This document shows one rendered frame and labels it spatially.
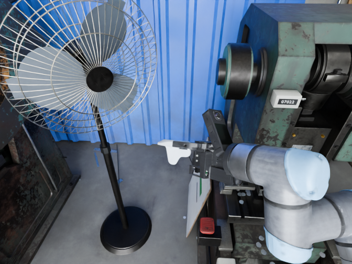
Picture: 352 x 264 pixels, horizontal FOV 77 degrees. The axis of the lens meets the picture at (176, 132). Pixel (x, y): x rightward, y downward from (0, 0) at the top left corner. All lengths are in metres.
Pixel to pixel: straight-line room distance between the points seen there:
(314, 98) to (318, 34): 0.21
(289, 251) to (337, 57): 0.57
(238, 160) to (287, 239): 0.15
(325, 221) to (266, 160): 0.14
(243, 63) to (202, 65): 1.28
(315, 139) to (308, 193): 0.57
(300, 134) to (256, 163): 0.51
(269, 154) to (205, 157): 0.15
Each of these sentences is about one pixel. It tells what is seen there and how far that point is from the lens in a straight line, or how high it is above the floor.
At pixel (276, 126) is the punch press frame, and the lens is 0.79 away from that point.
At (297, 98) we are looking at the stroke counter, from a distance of 0.70.
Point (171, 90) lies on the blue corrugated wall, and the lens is 2.09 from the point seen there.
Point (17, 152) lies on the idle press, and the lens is 1.74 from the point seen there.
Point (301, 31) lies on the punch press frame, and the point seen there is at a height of 1.48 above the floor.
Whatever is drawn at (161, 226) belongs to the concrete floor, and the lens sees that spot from 1.87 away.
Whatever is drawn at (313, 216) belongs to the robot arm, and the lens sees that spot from 0.45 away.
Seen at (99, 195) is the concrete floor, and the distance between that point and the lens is 2.13.
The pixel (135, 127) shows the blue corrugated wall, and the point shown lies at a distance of 2.38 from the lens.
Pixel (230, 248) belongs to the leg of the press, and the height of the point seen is 0.64.
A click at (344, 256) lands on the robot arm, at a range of 0.53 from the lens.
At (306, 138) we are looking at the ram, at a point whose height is 1.12.
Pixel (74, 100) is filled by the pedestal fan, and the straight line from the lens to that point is 0.88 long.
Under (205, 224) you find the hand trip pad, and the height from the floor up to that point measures 0.76.
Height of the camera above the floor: 1.63
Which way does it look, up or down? 37 degrees down
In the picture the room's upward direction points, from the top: straight up
